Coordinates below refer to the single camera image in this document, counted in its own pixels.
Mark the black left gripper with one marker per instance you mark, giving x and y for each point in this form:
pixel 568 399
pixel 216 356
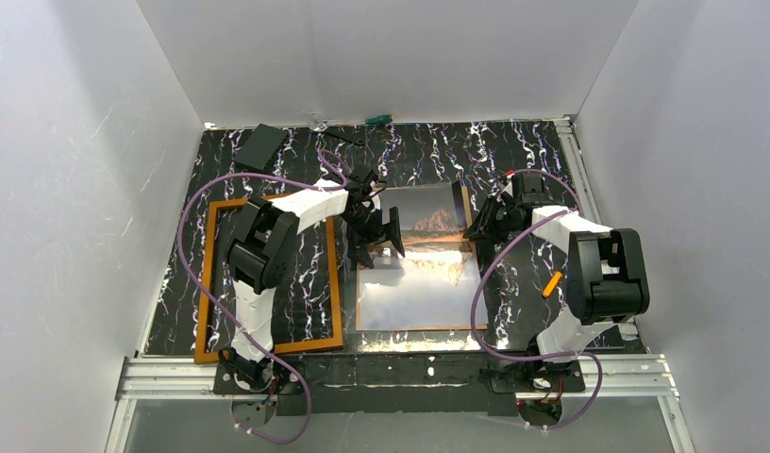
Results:
pixel 373 227

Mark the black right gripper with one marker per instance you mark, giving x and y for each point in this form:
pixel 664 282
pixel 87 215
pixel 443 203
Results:
pixel 491 221

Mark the brown frame backing board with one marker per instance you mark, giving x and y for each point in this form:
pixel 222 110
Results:
pixel 466 212

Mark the orange screwdriver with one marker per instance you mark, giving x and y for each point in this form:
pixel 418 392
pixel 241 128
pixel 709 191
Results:
pixel 552 285

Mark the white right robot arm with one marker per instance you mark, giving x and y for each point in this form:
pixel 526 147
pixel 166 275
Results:
pixel 606 281

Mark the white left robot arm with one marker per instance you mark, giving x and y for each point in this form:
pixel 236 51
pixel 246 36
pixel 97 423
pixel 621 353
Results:
pixel 262 250

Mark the black flat tool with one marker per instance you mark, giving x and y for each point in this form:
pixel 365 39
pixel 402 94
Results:
pixel 345 137

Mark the black rectangular box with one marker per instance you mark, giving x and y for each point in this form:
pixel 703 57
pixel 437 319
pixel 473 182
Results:
pixel 259 151

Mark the green handled screwdriver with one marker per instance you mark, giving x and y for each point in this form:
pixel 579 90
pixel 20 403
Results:
pixel 379 120

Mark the aluminium rail right side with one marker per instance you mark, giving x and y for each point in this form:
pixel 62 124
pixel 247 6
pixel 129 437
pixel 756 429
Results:
pixel 587 161

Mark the aluminium rail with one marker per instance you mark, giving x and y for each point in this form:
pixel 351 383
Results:
pixel 180 378
pixel 587 161

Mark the aluminium rail front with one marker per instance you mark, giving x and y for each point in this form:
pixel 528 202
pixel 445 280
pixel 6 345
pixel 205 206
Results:
pixel 180 378

